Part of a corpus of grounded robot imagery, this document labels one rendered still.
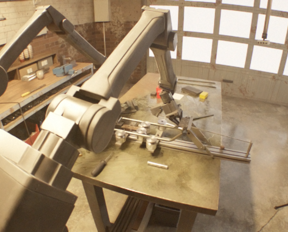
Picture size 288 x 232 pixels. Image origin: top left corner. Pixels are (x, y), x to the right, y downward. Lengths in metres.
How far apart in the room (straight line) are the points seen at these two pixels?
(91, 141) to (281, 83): 4.09
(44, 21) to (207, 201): 0.93
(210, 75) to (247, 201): 2.61
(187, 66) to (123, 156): 3.19
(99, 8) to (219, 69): 2.61
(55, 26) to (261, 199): 2.13
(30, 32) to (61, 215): 0.62
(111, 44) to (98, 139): 4.04
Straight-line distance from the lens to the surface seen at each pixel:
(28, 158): 0.30
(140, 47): 0.45
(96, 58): 1.06
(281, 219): 2.14
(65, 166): 0.31
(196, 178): 0.92
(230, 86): 4.10
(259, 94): 4.24
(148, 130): 1.08
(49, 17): 0.82
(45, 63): 3.09
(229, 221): 1.92
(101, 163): 0.95
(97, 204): 1.30
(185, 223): 1.14
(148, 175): 0.91
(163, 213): 1.65
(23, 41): 0.76
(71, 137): 0.31
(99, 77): 0.38
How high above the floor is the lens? 1.54
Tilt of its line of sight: 30 degrees down
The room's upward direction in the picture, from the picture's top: straight up
